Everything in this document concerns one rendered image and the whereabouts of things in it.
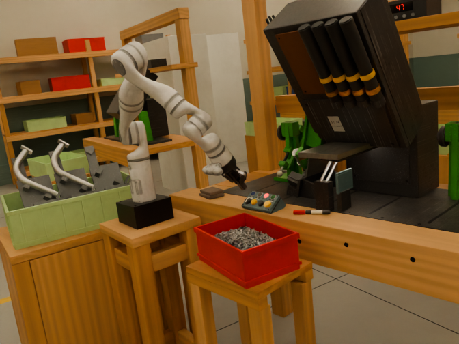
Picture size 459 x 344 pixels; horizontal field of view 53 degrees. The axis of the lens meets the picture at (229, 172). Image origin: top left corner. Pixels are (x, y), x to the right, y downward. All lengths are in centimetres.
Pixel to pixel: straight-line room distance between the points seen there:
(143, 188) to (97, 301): 62
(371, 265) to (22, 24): 772
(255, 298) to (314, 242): 34
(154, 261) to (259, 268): 62
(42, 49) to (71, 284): 619
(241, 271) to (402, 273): 47
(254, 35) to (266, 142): 56
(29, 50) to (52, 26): 83
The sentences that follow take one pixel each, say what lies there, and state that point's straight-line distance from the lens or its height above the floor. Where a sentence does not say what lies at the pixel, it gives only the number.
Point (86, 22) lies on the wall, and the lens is 883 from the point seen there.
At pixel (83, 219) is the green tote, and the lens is 218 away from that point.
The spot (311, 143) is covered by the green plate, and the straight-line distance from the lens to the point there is 181.
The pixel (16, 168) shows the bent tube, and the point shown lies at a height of 109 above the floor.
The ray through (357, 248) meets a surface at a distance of 151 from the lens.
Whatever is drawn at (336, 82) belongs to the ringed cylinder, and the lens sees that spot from 149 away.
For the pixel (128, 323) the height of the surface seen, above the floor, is 38.
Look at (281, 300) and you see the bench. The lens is 277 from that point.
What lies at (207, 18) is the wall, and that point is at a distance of 977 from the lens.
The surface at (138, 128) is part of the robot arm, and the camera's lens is 189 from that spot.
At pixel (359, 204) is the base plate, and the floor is 90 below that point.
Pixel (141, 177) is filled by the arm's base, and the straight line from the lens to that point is 191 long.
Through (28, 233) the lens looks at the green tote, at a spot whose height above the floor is 85.
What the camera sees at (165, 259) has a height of 71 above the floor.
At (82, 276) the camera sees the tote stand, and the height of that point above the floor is 61.
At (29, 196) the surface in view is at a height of 96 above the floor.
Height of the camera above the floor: 143
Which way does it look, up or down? 12 degrees down
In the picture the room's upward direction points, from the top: 6 degrees counter-clockwise
